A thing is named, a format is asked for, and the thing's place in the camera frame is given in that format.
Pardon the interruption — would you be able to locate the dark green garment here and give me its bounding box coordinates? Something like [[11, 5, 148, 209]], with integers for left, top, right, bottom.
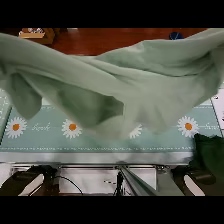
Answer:
[[189, 132, 224, 183]]

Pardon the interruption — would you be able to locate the silver frame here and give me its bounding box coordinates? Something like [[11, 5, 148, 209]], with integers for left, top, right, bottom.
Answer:
[[0, 151, 224, 197]]

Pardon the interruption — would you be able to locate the black cable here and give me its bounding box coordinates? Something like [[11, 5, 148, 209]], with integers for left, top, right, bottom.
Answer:
[[53, 174, 85, 197]]

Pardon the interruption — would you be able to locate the pale green shirt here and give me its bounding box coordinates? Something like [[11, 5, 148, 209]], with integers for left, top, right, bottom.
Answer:
[[0, 28, 224, 140]]

